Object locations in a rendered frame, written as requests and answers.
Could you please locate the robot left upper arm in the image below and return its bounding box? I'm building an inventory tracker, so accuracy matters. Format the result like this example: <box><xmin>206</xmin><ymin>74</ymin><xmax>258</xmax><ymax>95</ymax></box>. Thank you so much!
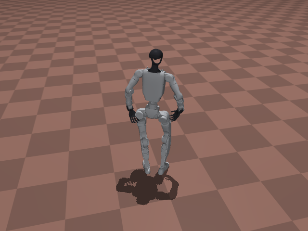
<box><xmin>125</xmin><ymin>69</ymin><xmax>144</xmax><ymax>95</ymax></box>

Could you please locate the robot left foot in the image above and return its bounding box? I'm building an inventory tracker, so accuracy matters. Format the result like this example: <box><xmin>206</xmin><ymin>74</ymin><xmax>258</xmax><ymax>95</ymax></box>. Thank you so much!
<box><xmin>142</xmin><ymin>160</ymin><xmax>150</xmax><ymax>174</ymax></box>

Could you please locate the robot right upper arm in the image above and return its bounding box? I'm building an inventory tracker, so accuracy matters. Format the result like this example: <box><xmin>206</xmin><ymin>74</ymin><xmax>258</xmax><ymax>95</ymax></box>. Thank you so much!
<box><xmin>164</xmin><ymin>73</ymin><xmax>183</xmax><ymax>101</ymax></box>

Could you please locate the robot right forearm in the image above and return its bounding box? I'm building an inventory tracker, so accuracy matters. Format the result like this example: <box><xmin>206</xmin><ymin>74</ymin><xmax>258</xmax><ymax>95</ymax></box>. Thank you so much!
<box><xmin>177</xmin><ymin>98</ymin><xmax>184</xmax><ymax>111</ymax></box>

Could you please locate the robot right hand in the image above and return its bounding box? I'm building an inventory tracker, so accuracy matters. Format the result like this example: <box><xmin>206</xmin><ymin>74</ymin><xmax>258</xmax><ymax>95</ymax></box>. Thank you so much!
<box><xmin>170</xmin><ymin>108</ymin><xmax>183</xmax><ymax>122</ymax></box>

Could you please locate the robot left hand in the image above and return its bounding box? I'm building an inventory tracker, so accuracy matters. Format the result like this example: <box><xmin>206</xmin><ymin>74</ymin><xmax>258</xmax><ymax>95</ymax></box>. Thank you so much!
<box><xmin>127</xmin><ymin>106</ymin><xmax>140</xmax><ymax>123</ymax></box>

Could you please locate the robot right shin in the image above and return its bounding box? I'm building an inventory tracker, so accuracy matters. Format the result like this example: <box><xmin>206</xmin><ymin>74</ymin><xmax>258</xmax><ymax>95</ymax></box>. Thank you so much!
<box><xmin>160</xmin><ymin>136</ymin><xmax>171</xmax><ymax>169</ymax></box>

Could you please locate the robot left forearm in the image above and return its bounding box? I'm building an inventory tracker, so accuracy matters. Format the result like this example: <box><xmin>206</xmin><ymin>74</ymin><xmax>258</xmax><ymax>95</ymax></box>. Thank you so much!
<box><xmin>125</xmin><ymin>92</ymin><xmax>133</xmax><ymax>110</ymax></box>

